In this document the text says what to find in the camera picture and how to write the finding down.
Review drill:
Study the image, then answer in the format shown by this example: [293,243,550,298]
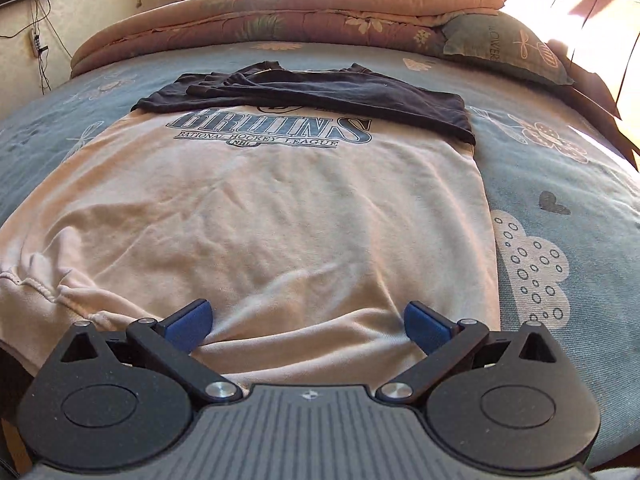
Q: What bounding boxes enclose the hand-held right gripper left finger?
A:
[60,298,241,404]

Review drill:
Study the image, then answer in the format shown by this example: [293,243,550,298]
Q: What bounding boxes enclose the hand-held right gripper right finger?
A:
[375,301,558,404]

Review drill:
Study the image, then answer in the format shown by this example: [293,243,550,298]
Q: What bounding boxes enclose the cream and black printed sweatshirt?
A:
[0,61,502,386]

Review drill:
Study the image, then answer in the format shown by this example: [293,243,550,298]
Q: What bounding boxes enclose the blue-green printed pillow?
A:
[440,10,576,86]

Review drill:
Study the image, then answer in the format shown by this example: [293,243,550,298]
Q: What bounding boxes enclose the pink floral quilt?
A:
[70,0,506,78]

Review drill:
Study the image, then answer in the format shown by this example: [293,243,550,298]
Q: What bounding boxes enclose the wooden headboard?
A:
[500,0,640,171]

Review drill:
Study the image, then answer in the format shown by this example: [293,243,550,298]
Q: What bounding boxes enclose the black wall cables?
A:
[0,0,74,94]

